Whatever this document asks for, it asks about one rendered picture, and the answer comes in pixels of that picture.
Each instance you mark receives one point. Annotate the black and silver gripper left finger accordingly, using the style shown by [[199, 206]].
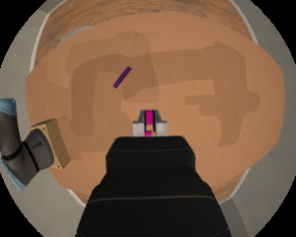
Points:
[[138, 126]]

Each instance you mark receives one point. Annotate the dark purple rod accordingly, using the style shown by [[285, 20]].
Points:
[[122, 76]]

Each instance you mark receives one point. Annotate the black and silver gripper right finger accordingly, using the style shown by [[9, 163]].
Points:
[[160, 127]]

